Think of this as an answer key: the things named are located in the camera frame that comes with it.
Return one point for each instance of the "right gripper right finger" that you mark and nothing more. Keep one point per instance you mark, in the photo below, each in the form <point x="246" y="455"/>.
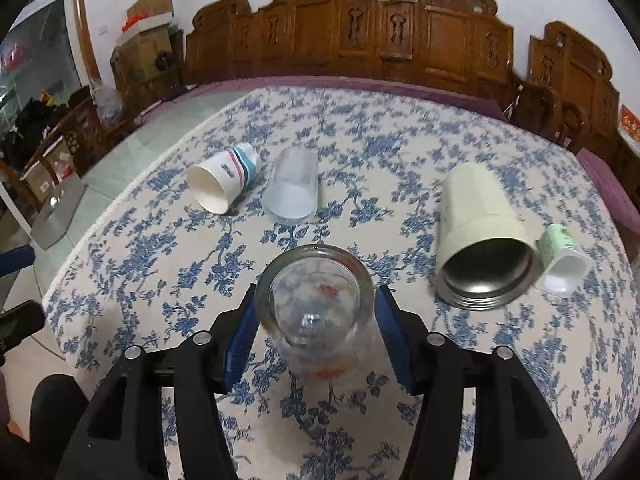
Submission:
<point x="516" y="435"/>

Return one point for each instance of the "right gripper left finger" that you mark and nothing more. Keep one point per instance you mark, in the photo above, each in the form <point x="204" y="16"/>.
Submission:
<point x="120" y="435"/>

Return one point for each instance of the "printed clear glass cup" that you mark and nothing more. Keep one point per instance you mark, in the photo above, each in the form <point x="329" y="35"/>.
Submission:
<point x="316" y="304"/>

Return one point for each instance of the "small green white cup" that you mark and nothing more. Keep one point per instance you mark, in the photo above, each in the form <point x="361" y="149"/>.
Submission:
<point x="564" y="265"/>

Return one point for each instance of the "cream steel thermos cup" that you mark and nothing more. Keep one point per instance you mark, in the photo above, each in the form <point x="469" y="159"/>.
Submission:
<point x="485" y="256"/>

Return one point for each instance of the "striped white paper cup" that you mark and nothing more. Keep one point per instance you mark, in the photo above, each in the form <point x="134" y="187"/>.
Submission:
<point x="218" y="181"/>

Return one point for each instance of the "clear plastic cup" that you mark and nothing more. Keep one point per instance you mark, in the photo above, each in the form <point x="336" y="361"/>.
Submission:
<point x="292" y="193"/>

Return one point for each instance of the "blue floral tablecloth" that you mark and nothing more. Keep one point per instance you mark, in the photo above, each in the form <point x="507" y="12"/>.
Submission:
<point x="157" y="268"/>

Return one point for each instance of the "cardboard boxes stack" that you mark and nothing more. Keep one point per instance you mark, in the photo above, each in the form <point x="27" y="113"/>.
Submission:
<point x="146" y="61"/>

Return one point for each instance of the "carved wooden sofa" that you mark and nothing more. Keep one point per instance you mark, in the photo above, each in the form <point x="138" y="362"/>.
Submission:
<point x="460" y="46"/>

